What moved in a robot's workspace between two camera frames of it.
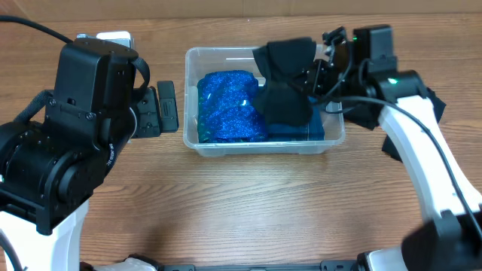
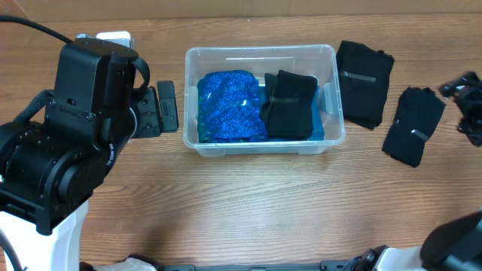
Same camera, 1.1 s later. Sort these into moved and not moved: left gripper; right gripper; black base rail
Moved: right gripper
Not moved: left gripper; black base rail
